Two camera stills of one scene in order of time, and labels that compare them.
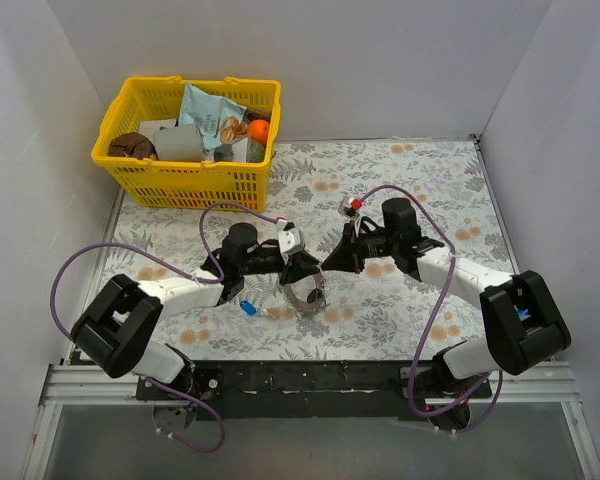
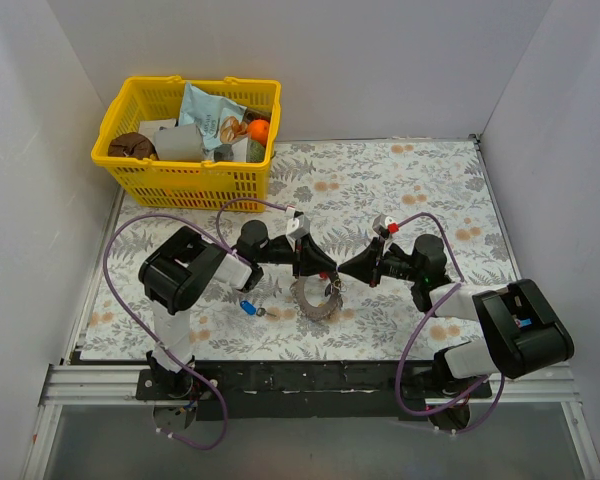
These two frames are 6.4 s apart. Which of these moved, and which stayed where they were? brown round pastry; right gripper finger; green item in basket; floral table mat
Moved: right gripper finger
Stayed: green item in basket; brown round pastry; floral table mat
